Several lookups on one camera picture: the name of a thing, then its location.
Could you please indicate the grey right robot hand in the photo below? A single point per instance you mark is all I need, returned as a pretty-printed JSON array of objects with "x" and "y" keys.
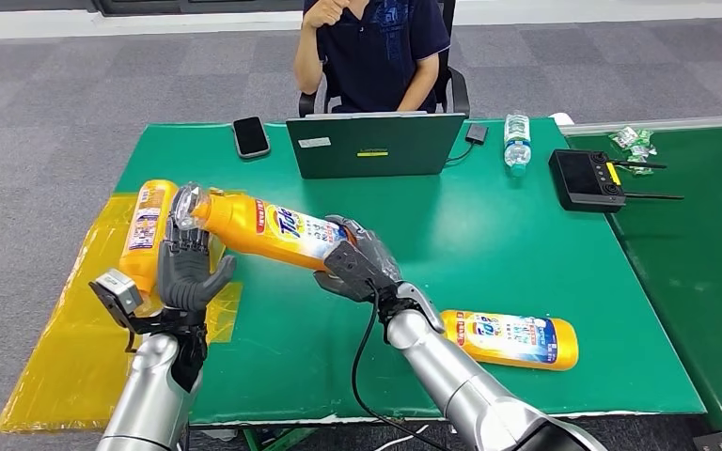
[{"x": 361, "y": 267}]

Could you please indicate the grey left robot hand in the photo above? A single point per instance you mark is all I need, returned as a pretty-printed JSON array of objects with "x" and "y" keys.
[{"x": 183, "y": 280}]

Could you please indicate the orange Tide detergent bottle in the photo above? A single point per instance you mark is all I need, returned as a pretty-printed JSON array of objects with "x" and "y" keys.
[{"x": 261, "y": 231}]

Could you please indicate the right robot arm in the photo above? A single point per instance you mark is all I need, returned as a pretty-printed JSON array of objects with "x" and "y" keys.
[{"x": 479, "y": 398}]

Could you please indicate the person's right forearm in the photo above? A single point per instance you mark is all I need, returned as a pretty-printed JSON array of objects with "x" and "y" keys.
[{"x": 308, "y": 62}]

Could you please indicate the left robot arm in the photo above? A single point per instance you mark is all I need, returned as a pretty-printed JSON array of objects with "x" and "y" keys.
[{"x": 149, "y": 398}]

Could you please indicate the orange detergent bottle showing back label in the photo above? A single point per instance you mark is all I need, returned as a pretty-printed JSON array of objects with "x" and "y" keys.
[{"x": 137, "y": 267}]

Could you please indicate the orange detergent bottle blue label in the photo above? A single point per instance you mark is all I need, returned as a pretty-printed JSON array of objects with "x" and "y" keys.
[{"x": 510, "y": 339}]

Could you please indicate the clear water bottle green cap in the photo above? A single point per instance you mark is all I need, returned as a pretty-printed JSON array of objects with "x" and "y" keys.
[{"x": 517, "y": 143}]

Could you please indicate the dark green laptop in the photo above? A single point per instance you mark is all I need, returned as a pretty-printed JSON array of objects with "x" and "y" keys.
[{"x": 373, "y": 146}]

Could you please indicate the yellow plastic sheet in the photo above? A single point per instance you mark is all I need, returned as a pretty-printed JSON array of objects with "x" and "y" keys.
[{"x": 68, "y": 348}]

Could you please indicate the black smartphone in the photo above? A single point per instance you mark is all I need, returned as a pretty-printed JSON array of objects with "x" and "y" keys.
[{"x": 251, "y": 137}]

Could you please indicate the small black adapter hub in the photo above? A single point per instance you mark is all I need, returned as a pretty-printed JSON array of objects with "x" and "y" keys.
[{"x": 477, "y": 134}]

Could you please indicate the black office chair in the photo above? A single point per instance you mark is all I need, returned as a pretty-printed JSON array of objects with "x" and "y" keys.
[{"x": 459, "y": 87}]

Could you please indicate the person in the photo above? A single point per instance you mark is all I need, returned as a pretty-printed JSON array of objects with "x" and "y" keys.
[{"x": 373, "y": 56}]

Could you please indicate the black remote controller with antennas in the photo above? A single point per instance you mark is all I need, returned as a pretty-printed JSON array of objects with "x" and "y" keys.
[{"x": 579, "y": 180}]

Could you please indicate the small white object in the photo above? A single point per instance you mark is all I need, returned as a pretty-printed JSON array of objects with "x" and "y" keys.
[{"x": 561, "y": 119}]

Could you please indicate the person's right hand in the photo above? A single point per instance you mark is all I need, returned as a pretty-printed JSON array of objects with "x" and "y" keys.
[{"x": 327, "y": 12}]

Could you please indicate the green candy wrapper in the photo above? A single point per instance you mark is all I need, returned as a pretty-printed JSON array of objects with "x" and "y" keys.
[
  {"x": 642, "y": 169},
  {"x": 624, "y": 137},
  {"x": 642, "y": 150}
]

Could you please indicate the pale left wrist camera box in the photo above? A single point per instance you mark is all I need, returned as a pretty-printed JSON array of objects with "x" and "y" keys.
[{"x": 118, "y": 289}]

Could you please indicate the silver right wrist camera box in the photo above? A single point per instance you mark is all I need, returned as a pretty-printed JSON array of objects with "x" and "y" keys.
[{"x": 424, "y": 305}]

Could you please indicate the green table leg frame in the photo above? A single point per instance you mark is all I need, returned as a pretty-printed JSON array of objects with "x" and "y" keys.
[{"x": 280, "y": 439}]

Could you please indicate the aluminium table rail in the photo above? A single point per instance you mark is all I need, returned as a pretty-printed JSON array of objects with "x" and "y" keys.
[{"x": 660, "y": 123}]

